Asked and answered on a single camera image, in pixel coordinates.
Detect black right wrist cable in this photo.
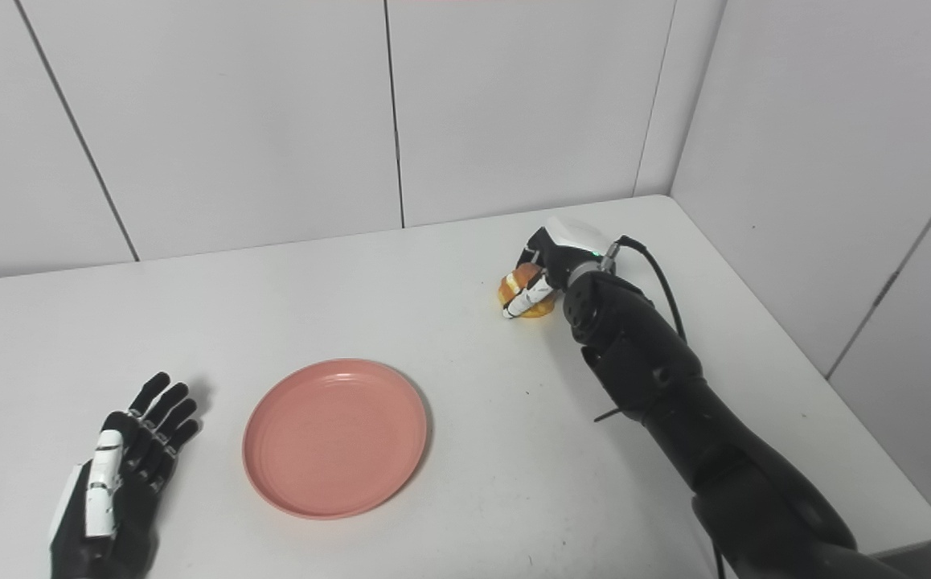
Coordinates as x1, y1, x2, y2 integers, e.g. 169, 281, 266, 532
604, 235, 688, 345

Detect orange cream puff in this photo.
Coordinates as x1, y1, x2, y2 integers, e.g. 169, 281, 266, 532
498, 262, 556, 319

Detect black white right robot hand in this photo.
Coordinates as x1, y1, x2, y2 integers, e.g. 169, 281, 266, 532
501, 216, 609, 320

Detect pink round plate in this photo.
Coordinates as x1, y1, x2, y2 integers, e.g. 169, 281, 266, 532
242, 358, 429, 520

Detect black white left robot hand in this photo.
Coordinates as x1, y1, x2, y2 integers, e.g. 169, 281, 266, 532
47, 371, 203, 579

